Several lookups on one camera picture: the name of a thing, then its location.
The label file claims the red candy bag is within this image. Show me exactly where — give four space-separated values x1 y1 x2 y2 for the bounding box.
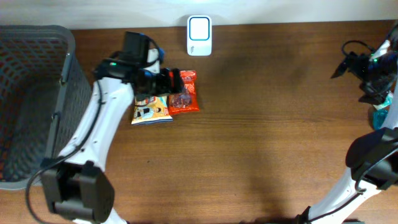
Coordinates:
168 70 200 115

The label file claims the yellow wipes bag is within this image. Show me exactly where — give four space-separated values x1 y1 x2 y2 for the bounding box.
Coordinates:
131 96 173 125

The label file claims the blue mouthwash bottle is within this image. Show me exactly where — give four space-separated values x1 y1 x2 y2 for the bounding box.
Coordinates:
372 92 393 130

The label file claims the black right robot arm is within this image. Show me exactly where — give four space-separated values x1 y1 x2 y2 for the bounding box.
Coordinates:
293 26 397 224

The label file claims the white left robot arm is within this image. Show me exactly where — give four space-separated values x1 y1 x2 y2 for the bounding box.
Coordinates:
40 58 183 223

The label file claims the white barcode scanner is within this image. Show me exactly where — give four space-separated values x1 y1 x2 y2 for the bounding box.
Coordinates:
187 15 213 57

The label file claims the grey plastic basket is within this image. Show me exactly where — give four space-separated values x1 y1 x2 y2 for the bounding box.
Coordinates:
1 26 91 190

